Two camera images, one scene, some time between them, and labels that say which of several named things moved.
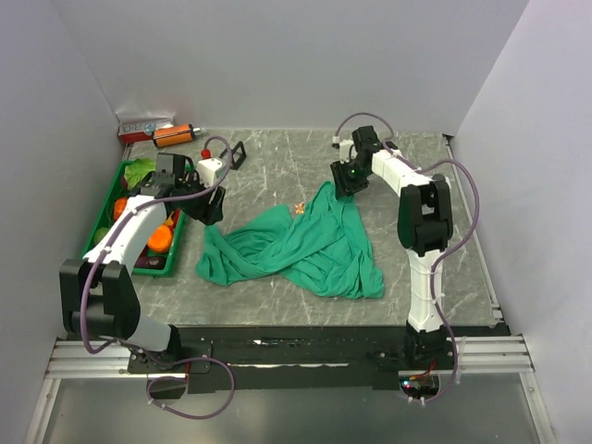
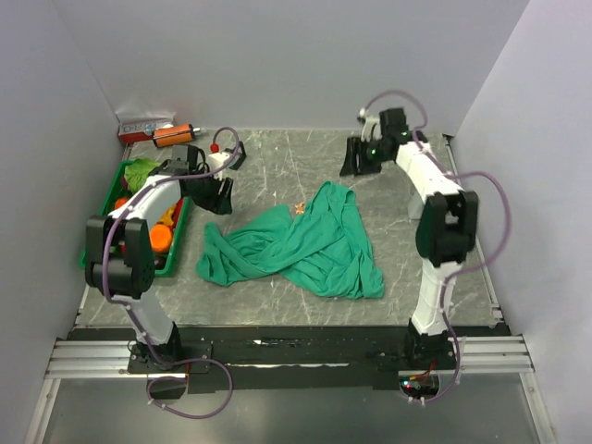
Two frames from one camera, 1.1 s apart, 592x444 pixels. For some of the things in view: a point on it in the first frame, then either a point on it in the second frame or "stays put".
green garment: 327,249 stays put
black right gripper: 343,186 -> 355,147
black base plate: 212,357 stays put
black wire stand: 235,165 stays put
